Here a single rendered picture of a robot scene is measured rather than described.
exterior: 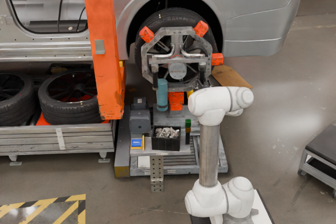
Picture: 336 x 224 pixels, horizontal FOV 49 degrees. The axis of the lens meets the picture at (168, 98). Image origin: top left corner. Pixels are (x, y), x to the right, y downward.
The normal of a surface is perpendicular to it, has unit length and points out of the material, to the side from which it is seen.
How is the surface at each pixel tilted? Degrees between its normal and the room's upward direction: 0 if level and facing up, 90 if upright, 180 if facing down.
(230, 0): 90
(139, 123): 90
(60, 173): 0
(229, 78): 1
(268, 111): 0
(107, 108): 90
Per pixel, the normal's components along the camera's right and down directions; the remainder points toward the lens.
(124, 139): 0.00, -0.82
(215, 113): 0.25, 0.46
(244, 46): 0.04, 0.56
